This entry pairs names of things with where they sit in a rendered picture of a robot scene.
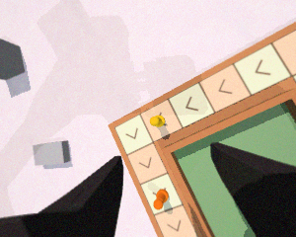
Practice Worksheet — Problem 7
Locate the orange board border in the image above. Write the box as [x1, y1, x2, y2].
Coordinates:
[108, 22, 296, 237]

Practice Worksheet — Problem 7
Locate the yellow pawn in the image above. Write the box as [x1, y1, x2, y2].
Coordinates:
[150, 116, 165, 127]

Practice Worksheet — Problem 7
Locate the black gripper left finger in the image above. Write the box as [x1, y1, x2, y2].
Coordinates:
[0, 155, 124, 237]

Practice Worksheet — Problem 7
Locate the orange game pawn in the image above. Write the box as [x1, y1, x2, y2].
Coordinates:
[153, 189, 169, 209]

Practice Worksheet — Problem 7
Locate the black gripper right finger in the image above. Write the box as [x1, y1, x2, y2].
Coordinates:
[210, 142, 296, 237]

